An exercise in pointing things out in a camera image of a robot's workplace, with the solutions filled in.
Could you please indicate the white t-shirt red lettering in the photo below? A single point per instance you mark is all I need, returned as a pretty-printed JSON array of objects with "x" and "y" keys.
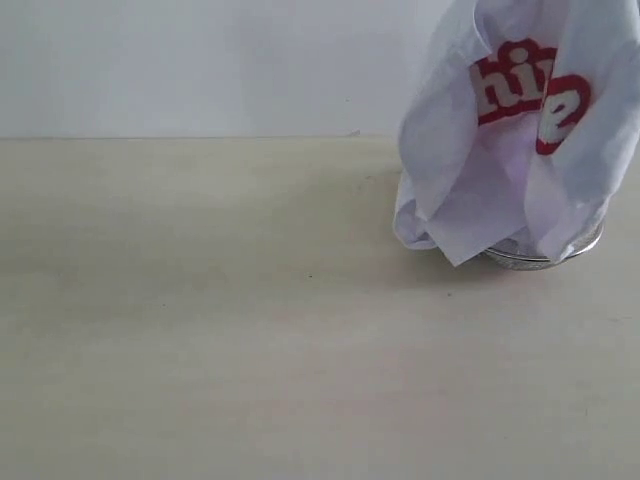
[{"x": 522, "y": 129}]

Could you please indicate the metal wire mesh basket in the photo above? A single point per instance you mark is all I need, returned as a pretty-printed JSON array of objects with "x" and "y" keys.
[{"x": 506, "y": 254}]

